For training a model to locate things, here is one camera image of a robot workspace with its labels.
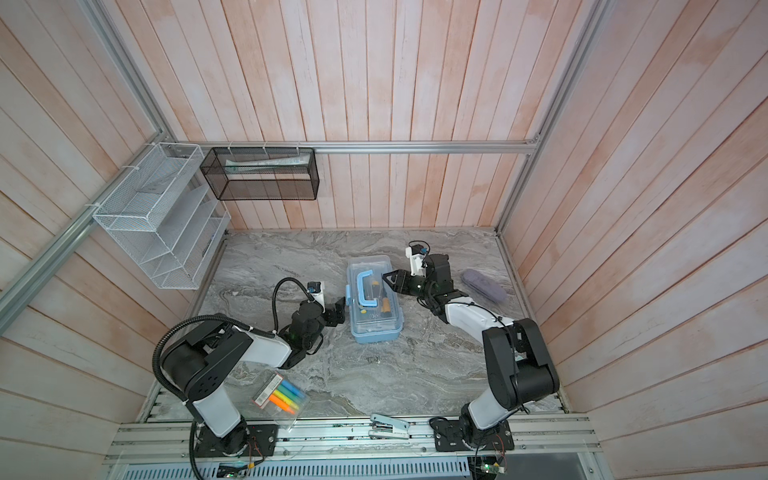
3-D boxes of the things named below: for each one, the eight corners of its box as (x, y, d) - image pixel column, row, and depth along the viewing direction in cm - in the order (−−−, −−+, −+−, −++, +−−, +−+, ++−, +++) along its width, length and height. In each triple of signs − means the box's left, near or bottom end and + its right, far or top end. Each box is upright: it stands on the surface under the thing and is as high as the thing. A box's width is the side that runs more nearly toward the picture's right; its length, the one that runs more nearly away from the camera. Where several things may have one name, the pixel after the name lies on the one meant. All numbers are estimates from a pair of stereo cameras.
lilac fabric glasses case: (457, 283, 107) (460, 276, 104) (465, 273, 110) (467, 266, 107) (500, 307, 100) (504, 301, 97) (507, 295, 103) (511, 289, 100)
